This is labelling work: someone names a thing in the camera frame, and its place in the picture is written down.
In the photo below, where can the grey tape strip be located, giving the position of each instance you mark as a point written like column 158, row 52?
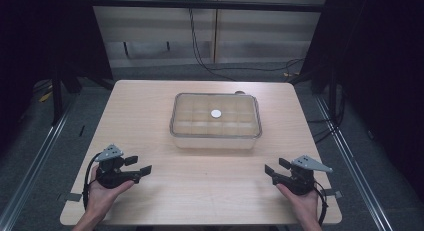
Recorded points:
column 73, row 197
column 333, row 193

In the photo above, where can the yellow floor object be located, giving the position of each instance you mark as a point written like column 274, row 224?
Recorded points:
column 45, row 96

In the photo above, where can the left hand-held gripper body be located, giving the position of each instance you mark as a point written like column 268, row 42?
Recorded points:
column 111, row 177

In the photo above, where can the person's left hand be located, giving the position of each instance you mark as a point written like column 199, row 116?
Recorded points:
column 100, row 199

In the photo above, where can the small black floor strip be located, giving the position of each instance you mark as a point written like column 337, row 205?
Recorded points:
column 81, row 130

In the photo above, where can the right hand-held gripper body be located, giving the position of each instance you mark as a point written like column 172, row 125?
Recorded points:
column 300, row 182

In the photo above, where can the metal floor rail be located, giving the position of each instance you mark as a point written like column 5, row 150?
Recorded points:
column 30, row 177
column 353, row 164

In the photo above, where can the clear plastic box with lid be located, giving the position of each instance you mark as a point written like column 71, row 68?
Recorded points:
column 200, row 124

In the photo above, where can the white round lid knob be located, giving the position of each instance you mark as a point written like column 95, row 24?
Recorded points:
column 216, row 113

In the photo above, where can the black metal stand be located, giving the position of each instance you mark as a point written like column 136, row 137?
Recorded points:
column 57, row 97

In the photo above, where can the black horizontal bar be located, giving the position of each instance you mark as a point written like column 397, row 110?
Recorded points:
column 200, row 5

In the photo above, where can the person's right hand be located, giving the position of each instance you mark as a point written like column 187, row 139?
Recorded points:
column 306, row 206

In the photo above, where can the black curtain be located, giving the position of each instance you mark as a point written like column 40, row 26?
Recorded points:
column 40, row 41
column 376, row 57

